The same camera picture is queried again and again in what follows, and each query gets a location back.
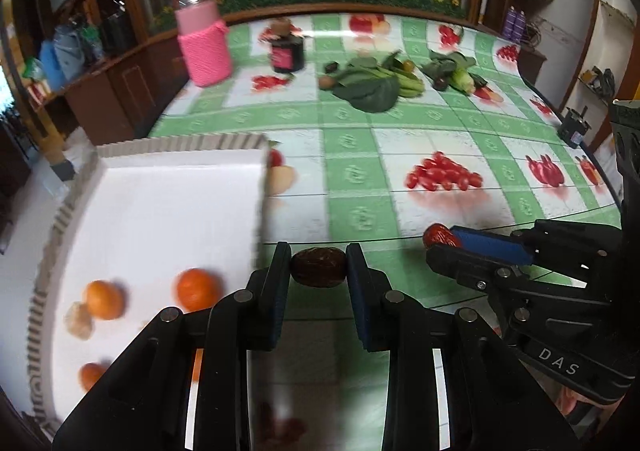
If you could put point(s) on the purple bottle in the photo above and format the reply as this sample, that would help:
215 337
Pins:
509 22
520 25

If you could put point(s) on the small dark brown fruit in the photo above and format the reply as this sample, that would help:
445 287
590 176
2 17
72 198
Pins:
330 66

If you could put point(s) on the white tray with striped rim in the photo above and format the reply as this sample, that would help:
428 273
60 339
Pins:
165 211

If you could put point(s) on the green bag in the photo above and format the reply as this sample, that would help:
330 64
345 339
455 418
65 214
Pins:
32 68

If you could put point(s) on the pale green corn cob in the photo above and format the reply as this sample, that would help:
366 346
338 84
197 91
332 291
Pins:
462 80

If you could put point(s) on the green checked tablecloth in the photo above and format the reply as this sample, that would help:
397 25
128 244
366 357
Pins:
350 141

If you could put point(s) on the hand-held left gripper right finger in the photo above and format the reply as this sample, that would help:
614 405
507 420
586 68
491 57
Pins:
361 306

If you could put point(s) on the black kettle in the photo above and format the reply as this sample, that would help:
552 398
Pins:
118 31

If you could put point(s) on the small green leaf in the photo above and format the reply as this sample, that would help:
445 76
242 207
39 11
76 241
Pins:
360 64

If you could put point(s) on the orange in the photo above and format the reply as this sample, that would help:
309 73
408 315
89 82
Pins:
103 299
92 375

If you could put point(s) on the dark brown date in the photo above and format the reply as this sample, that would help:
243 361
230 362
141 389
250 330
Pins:
318 268

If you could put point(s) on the pink bottle with knit sleeve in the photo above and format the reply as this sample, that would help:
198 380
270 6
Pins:
205 51

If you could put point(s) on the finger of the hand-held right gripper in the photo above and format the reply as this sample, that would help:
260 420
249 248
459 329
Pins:
492 243
460 266

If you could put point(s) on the pale walnut piece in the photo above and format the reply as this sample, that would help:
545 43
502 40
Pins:
80 322

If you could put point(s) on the dark green leaves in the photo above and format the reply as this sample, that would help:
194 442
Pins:
452 61

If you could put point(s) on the wooden side cabinet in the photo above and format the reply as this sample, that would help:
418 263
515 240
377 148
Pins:
531 62

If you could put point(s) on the deep orange tangerine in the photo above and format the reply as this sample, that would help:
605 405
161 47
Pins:
197 289

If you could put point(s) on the grey-blue thermos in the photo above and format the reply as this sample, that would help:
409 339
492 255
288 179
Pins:
71 51

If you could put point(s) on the blue thermos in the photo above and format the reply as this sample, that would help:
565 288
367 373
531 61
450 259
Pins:
50 63

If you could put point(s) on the small black device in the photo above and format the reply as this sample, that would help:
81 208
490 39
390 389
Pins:
573 127

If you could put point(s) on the green stalk vegetable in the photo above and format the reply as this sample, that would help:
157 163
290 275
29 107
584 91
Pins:
410 84

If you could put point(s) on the red jujube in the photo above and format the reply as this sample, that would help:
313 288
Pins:
441 235

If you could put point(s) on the small yellow-green fruit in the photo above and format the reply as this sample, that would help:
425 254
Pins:
407 65

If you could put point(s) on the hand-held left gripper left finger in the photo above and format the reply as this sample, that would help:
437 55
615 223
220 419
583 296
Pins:
275 306

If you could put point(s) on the dark jar with pink label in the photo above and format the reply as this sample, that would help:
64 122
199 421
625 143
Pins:
287 56

